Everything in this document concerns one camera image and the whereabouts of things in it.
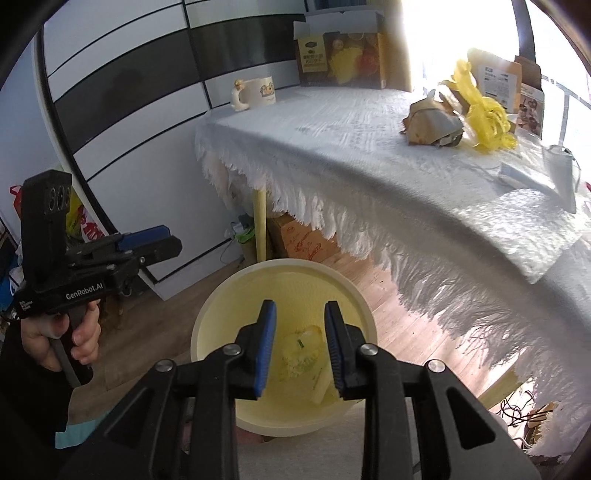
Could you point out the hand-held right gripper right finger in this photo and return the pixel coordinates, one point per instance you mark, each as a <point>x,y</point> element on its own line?
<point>333,350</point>

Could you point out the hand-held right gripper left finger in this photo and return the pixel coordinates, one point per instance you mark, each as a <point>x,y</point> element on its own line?
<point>267,350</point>

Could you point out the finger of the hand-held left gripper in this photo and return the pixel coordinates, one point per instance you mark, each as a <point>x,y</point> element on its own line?
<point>154,251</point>
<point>143,235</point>

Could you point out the pale yellow trash bin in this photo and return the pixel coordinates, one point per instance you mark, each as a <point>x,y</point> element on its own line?
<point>295,286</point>

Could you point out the clear plastic zip bag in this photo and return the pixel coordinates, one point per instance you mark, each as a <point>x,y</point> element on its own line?
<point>561,175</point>

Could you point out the person's left forearm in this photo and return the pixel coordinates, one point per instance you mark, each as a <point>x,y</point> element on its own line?
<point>27,406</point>

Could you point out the person's left hand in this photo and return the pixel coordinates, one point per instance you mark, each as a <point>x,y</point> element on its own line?
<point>87,339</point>

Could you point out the crumpled clear plastic wrapper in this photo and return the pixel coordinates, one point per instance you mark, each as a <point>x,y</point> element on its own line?
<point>300,350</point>

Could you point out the white tube packet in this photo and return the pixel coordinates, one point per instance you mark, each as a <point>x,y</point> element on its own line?
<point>321,383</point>

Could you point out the red yellow plastic bag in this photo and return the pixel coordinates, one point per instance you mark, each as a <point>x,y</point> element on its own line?
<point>85,226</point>

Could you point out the yellow table leg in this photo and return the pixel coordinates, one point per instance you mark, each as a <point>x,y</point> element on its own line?
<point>501,392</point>
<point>261,221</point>

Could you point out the brown cardboard box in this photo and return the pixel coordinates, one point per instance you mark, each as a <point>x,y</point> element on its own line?
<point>304,240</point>

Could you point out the black white panelled wardrobe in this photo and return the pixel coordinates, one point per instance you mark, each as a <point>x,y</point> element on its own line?
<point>138,69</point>

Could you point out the cream cartoon mug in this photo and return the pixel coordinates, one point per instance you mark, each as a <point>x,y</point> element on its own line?
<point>258,94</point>

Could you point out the white fringed tablecloth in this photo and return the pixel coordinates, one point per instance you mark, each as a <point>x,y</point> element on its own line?
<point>346,161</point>

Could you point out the white paper towel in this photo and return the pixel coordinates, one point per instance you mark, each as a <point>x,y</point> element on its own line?
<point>531,230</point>

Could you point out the crumpled brown paper bag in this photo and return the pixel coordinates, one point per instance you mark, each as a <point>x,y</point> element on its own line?
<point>429,122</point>

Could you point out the brown food carton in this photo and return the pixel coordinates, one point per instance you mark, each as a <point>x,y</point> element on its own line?
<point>341,55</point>

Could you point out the yellow curtain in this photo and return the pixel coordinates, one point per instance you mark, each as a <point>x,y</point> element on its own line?
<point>399,46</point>

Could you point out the small printed cardboard box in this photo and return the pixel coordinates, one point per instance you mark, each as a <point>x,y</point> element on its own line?
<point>531,106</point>

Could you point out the kraft paper pouch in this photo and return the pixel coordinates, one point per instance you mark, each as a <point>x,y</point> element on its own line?
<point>496,78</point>

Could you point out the white wall plug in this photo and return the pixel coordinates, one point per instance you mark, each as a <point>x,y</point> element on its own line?
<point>240,230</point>

